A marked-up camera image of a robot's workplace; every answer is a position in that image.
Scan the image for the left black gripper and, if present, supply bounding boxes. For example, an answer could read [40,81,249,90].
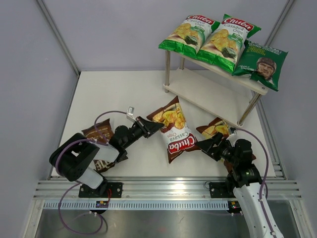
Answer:
[122,116,163,149]

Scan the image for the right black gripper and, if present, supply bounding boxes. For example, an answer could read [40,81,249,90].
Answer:
[195,132,239,165]

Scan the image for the brown Chuba chips bag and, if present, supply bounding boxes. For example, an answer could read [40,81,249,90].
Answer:
[196,118,256,176]
[147,96,199,163]

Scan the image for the dark green Real chips bag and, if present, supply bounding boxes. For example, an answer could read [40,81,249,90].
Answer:
[232,40,288,92]

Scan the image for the green Chuba cassava chips bag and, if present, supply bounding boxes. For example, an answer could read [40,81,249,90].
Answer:
[158,15,220,58]

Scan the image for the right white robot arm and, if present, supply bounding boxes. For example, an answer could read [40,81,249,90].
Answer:
[195,132,284,238]

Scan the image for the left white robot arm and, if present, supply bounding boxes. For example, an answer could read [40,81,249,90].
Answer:
[49,117,164,197]

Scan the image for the white two-tier shelf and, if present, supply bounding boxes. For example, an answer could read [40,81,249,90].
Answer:
[163,51,268,127]

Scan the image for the brown Kettle sea salt bag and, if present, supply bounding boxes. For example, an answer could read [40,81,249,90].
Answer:
[82,119,114,173]

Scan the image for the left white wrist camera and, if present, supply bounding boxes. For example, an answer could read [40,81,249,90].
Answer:
[126,107,135,120]

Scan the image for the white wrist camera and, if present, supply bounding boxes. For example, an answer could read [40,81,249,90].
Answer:
[126,107,135,120]
[228,127,238,135]

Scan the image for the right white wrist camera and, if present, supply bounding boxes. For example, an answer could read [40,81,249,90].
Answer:
[228,127,238,135]

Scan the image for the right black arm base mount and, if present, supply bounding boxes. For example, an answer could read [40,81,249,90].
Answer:
[209,182,235,198]

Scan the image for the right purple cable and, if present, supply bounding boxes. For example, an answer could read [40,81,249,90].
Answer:
[234,127,275,231]

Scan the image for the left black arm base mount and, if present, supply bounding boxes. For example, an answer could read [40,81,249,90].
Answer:
[78,182,123,198]

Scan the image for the white slotted cable duct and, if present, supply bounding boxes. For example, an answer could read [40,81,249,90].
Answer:
[43,200,229,211]

